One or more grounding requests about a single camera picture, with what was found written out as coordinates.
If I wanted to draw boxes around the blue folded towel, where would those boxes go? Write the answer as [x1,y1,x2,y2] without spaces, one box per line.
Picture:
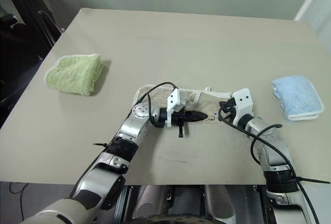
[270,75,325,124]

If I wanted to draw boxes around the white door frame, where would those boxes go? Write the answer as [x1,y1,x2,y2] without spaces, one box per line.
[293,0,331,42]

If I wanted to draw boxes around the black chair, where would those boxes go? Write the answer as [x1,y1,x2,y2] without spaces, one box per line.
[0,0,66,131]

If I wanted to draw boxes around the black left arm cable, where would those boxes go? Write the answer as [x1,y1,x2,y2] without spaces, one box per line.
[144,82,179,121]

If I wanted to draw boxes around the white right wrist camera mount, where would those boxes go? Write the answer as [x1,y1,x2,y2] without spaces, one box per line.
[231,88,255,126]

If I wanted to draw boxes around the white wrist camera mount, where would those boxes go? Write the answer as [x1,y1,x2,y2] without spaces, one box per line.
[166,87,187,129]
[231,88,255,126]

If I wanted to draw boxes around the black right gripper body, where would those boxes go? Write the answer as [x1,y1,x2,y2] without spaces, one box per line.
[224,97,237,122]

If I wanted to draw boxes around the grey rounded robot leg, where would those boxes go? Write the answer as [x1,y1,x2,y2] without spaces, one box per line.
[203,184,236,224]
[133,184,173,221]

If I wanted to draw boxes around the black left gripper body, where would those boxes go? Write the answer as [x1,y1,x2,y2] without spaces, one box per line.
[172,109,191,139]

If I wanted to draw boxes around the beige towel with white trim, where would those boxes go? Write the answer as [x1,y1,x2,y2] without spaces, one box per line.
[133,84,233,126]

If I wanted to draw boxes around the thin black floor cable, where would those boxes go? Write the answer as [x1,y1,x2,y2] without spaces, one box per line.
[9,182,29,221]

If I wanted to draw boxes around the green folded towel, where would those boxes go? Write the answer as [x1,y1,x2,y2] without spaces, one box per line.
[45,53,107,97]

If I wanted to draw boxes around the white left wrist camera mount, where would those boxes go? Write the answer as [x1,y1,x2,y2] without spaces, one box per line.
[166,87,187,129]

